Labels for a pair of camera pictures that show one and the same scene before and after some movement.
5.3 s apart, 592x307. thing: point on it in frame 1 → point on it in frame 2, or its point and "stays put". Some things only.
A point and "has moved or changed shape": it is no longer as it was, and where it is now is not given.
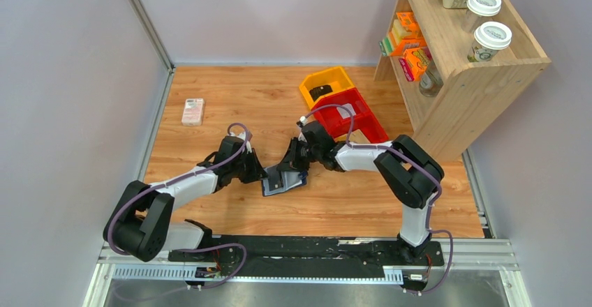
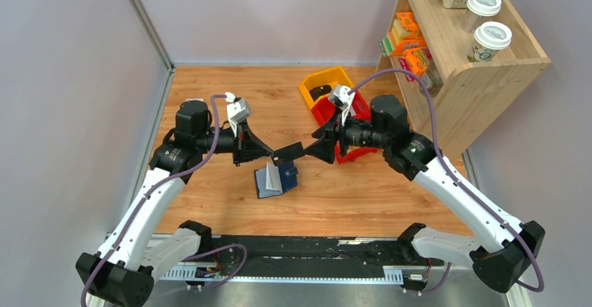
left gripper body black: x=252 y=167 → x=239 y=145
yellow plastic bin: x=336 y=78 stays put
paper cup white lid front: x=489 y=38 stays put
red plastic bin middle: x=336 y=116 stays put
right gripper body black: x=295 y=154 → x=333 y=140
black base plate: x=308 y=256 stays put
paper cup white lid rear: x=480 y=7 stays put
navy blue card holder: x=278 y=181 has moved or changed shape
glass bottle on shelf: x=431 y=82 stays put
